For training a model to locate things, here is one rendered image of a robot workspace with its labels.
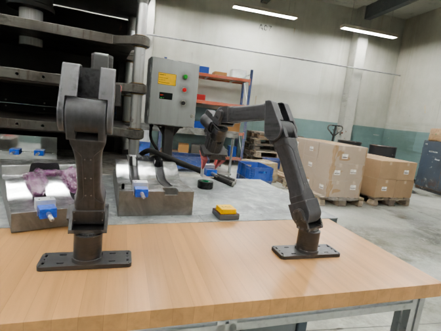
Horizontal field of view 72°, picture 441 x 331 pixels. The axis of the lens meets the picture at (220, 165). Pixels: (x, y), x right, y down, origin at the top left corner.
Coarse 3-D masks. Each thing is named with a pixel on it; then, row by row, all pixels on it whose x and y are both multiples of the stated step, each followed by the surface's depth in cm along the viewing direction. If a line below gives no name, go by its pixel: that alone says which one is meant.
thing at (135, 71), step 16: (144, 0) 160; (128, 16) 221; (144, 16) 161; (128, 32) 222; (144, 32) 163; (144, 48) 165; (128, 64) 226; (128, 80) 228; (128, 112) 232; (128, 144) 238
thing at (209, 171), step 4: (208, 164) 127; (212, 164) 128; (204, 168) 125; (208, 168) 125; (212, 168) 126; (200, 172) 129; (204, 172) 125; (208, 172) 122; (212, 172) 122; (216, 172) 123; (204, 176) 126; (208, 176) 122; (212, 176) 123; (216, 176) 119
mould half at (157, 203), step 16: (128, 176) 123; (144, 176) 126; (176, 176) 131; (128, 192) 102; (160, 192) 106; (192, 192) 111; (128, 208) 103; (144, 208) 105; (160, 208) 107; (176, 208) 109
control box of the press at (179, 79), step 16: (160, 64) 181; (176, 64) 184; (192, 64) 188; (160, 80) 183; (176, 80) 186; (192, 80) 190; (160, 96) 184; (176, 96) 188; (192, 96) 192; (144, 112) 198; (160, 112) 186; (176, 112) 190; (192, 112) 194; (160, 128) 196; (176, 128) 200
